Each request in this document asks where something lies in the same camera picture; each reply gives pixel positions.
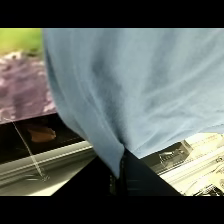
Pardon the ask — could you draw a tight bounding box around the light blue T-shirt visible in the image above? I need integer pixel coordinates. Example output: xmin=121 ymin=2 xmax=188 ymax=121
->
xmin=42 ymin=28 xmax=224 ymax=179

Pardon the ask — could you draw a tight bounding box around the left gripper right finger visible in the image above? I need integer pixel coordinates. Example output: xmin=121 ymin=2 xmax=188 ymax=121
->
xmin=116 ymin=148 xmax=183 ymax=197

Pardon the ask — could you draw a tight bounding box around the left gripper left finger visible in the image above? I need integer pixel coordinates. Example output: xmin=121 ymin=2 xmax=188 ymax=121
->
xmin=51 ymin=155 xmax=118 ymax=197

